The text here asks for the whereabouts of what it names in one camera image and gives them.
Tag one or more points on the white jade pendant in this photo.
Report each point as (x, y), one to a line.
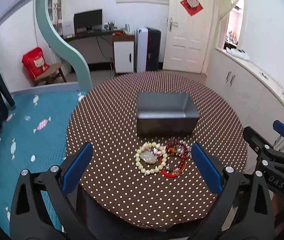
(148, 157)

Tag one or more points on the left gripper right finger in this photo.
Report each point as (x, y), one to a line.
(242, 209)

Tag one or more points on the grey metal tin box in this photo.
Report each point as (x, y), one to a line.
(162, 114)

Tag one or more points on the dark wooden desk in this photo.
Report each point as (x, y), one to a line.
(93, 33)

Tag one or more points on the teal curved bunk frame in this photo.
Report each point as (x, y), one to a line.
(61, 48)

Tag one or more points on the blue candy print bedsheet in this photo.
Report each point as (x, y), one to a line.
(33, 137)

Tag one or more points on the wooden stool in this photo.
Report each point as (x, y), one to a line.
(50, 75)

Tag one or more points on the red door decoration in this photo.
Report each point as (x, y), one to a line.
(192, 6)

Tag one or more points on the black computer monitor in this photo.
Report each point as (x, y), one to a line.
(88, 19)

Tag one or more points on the white panel door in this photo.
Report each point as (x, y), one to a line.
(187, 37)

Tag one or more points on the long white cabinet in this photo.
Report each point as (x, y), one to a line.
(254, 96)

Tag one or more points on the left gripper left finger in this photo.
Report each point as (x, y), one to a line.
(29, 216)

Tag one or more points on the white display cupboard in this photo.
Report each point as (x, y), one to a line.
(55, 14)

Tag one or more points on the red cat cushion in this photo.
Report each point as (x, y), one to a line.
(34, 63)

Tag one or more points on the black and white suitcase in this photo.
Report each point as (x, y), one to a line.
(147, 49)

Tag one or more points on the small white cabinet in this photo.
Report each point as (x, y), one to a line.
(123, 53)

